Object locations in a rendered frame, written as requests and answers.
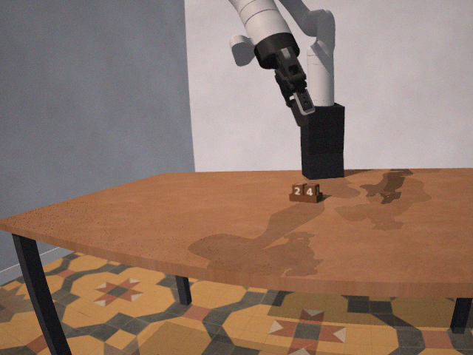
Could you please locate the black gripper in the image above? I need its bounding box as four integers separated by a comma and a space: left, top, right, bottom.
254, 33, 316, 126

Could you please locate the brown rectangular tray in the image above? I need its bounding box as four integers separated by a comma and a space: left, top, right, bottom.
289, 192, 323, 203

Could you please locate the brown digit cube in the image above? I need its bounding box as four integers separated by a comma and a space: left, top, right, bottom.
292, 183, 307, 195
304, 183, 319, 196

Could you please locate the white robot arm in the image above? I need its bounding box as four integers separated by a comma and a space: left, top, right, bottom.
229, 0, 336, 107

